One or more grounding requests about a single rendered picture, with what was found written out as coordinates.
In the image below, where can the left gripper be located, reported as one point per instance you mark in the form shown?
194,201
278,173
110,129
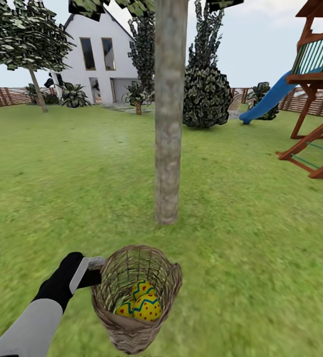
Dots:
93,278

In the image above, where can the wicker basket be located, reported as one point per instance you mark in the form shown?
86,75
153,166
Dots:
129,335

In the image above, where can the garden chair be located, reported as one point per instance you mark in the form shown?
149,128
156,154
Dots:
234,106

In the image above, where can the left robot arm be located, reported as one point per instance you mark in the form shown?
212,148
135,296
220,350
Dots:
32,333

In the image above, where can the fixed window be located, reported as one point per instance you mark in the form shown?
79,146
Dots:
95,90

